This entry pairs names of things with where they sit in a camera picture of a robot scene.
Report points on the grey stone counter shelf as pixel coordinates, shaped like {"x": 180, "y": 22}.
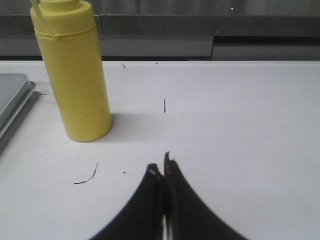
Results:
{"x": 211, "y": 38}

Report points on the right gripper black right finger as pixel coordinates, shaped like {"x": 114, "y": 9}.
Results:
{"x": 186, "y": 215}

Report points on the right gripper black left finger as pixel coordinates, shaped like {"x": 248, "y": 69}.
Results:
{"x": 142, "y": 216}

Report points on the yellow squeeze bottle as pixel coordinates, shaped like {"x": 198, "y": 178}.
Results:
{"x": 68, "y": 40}

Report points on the silver digital kitchen scale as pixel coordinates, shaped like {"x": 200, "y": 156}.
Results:
{"x": 15, "y": 90}

